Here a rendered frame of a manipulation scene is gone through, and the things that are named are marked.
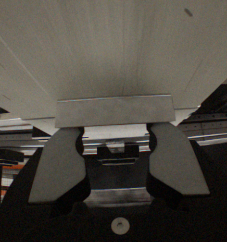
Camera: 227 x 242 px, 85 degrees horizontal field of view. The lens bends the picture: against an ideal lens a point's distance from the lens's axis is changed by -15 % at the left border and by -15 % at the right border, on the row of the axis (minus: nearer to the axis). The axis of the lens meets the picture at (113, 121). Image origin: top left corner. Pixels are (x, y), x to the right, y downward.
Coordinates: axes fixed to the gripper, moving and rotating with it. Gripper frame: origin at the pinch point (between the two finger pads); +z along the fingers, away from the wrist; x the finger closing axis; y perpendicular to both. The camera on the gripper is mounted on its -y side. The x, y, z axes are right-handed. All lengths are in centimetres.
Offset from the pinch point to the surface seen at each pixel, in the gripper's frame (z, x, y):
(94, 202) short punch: 0.1, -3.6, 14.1
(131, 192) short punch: 0.9, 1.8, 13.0
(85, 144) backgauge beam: 25.5, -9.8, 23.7
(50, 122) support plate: 2.2, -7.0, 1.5
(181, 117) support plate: 2.8, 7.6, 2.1
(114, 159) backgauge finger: 18.1, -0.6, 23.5
